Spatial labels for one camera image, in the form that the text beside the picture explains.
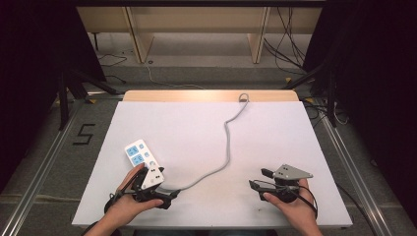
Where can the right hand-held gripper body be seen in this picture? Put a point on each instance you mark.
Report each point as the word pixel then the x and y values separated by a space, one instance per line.
pixel 288 172

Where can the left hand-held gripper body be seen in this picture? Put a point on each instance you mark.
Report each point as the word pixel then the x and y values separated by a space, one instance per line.
pixel 152 178

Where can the white power strip blue sockets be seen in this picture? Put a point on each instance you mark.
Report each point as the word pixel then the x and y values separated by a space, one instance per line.
pixel 139 154

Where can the person's left hand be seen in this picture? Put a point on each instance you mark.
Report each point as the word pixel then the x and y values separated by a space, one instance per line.
pixel 126 205

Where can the person's right hand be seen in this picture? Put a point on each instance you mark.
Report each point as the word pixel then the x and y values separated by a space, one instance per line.
pixel 298 208

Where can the white table board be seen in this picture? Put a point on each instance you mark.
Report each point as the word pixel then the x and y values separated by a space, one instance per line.
pixel 183 131

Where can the black metal stand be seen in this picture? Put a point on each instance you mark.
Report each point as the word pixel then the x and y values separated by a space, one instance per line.
pixel 64 98
pixel 331 98

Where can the black curtain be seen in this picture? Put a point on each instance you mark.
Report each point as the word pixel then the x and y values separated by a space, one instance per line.
pixel 373 65
pixel 36 49

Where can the light wooden bench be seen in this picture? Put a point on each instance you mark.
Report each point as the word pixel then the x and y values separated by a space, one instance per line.
pixel 196 19

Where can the aluminium floor rail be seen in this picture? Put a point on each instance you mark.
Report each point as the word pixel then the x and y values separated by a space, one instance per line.
pixel 354 170
pixel 42 164

